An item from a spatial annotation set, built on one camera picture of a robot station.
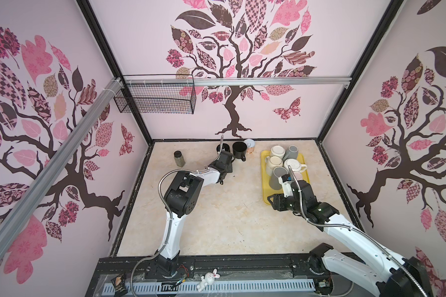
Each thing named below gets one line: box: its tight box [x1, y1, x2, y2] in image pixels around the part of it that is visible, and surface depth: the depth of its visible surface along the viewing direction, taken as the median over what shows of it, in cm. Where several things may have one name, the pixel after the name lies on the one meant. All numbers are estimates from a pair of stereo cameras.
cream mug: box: [265, 155, 284, 171], surface depth 100 cm
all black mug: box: [232, 141, 248, 163], surface depth 106 cm
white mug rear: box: [270, 144, 286, 160], surface depth 106 cm
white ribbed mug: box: [283, 158, 308, 173], surface depth 100 cm
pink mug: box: [293, 172, 303, 181], surface depth 93 cm
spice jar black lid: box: [173, 150, 186, 168], surface depth 103 cm
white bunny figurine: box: [196, 267, 221, 293], surface depth 71 cm
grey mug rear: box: [282, 144, 299, 163], surface depth 106 cm
